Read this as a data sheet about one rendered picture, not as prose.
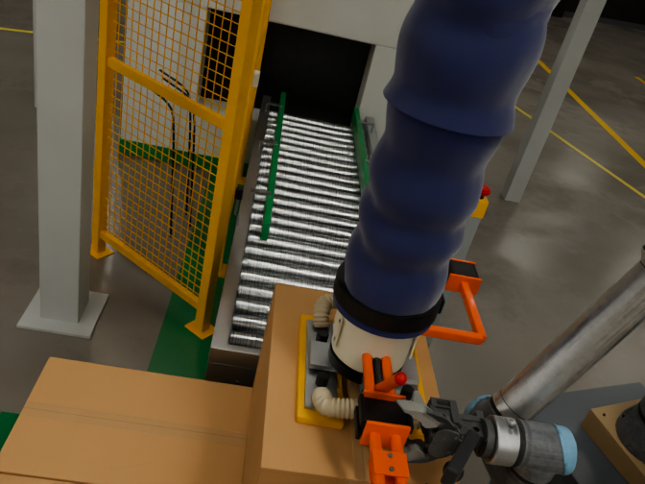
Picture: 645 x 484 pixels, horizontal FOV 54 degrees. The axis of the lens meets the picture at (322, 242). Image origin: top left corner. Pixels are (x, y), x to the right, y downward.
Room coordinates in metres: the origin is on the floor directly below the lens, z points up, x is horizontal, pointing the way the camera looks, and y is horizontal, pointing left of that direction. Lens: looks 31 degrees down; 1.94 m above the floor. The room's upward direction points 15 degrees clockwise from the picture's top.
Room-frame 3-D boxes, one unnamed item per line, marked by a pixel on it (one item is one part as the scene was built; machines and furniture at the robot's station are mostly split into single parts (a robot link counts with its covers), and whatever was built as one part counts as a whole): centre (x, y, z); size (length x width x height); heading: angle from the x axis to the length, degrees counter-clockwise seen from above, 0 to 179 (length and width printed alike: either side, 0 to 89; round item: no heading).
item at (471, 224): (2.15, -0.51, 0.50); 0.07 x 0.07 x 1.00; 8
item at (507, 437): (0.89, -0.41, 1.08); 0.09 x 0.05 x 0.10; 8
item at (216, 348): (1.51, -0.10, 0.58); 0.70 x 0.03 x 0.06; 98
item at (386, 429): (0.87, -0.19, 1.08); 0.10 x 0.08 x 0.06; 98
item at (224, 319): (2.63, 0.39, 0.50); 2.31 x 0.05 x 0.19; 8
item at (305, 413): (1.10, -0.06, 0.97); 0.34 x 0.10 x 0.05; 8
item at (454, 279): (1.45, -0.38, 1.07); 0.09 x 0.08 x 0.05; 98
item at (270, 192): (2.99, 0.38, 0.60); 1.60 x 0.11 x 0.09; 8
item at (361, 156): (3.06, -0.15, 0.60); 1.60 x 0.11 x 0.09; 8
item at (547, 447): (0.90, -0.50, 1.07); 0.12 x 0.09 x 0.10; 98
